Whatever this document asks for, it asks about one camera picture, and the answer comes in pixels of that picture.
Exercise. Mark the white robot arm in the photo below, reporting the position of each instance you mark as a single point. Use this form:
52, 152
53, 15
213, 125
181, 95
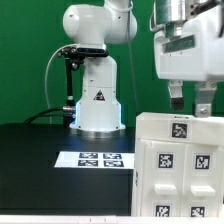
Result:
98, 113

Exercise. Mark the white cabinet top block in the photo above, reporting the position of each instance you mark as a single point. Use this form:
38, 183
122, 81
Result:
180, 128

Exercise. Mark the black camera on stand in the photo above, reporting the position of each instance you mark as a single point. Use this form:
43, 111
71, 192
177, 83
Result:
74, 57

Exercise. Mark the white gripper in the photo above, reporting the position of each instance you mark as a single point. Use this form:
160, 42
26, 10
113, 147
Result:
198, 55

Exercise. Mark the white marker sheet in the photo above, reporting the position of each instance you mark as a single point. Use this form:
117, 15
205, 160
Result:
95, 160

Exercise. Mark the white cabinet door panel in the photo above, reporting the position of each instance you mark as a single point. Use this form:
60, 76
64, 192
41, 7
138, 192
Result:
162, 179
202, 191

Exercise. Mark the white cabinet body box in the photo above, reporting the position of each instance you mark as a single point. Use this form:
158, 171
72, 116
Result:
138, 176

